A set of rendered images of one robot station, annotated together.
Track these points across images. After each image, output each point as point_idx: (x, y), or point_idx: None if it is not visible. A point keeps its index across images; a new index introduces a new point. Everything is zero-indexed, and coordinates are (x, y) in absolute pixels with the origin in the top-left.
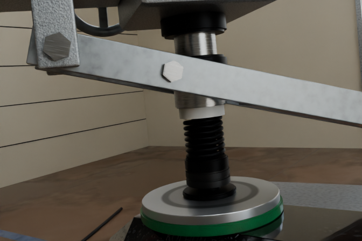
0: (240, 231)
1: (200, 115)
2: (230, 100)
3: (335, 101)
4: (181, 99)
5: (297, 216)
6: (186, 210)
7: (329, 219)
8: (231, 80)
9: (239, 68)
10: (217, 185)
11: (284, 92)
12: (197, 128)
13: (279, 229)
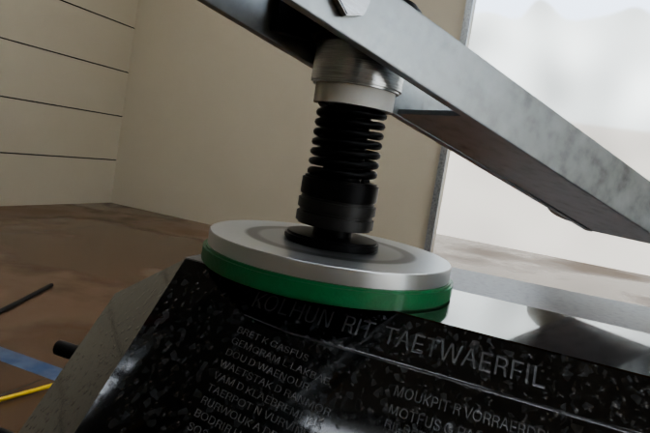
0: (402, 308)
1: (361, 101)
2: (423, 85)
3: (559, 141)
4: (335, 64)
5: (479, 305)
6: (308, 256)
7: (533, 317)
8: (432, 52)
9: (449, 35)
10: (357, 230)
11: (499, 101)
12: (349, 123)
13: (466, 318)
